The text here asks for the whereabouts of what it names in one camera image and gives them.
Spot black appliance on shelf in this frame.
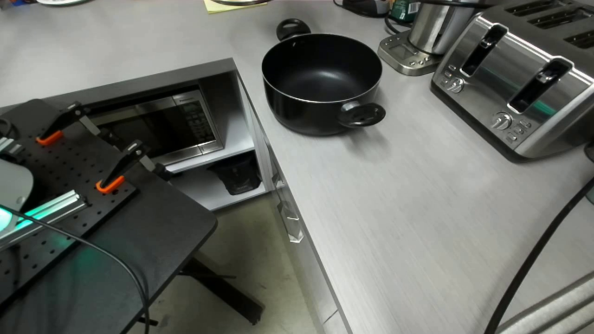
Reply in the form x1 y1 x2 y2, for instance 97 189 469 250
214 155 263 196

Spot silver microwave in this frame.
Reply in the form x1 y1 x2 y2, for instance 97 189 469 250
89 89 225 167

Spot silver kettle base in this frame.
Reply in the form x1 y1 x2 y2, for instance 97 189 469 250
377 31 444 77

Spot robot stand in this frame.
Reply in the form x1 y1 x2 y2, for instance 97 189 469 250
0 98 265 334

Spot black device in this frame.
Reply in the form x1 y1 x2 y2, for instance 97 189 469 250
342 0 391 18

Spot black clamp with orange tip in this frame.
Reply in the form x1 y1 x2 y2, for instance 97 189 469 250
36 102 122 146
96 140 173 194

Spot yellow sticky note pad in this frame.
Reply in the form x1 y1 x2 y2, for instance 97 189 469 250
203 0 269 14

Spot green can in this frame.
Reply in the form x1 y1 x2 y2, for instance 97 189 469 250
389 0 421 23

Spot silver electric kettle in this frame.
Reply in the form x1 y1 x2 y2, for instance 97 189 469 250
407 0 493 56

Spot silver four-slot toaster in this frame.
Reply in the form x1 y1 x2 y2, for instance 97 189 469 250
430 0 594 163

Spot black pot with handles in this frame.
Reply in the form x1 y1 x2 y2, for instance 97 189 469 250
261 18 387 137

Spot thin black cable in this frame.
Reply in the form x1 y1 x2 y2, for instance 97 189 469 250
0 206 152 334

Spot silver aluminium rail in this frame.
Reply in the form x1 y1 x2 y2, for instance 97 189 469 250
0 189 90 252

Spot thick black cable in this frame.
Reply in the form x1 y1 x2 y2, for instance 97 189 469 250
484 176 594 334

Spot grey ribbed hose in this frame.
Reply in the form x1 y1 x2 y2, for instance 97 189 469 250
496 273 594 334

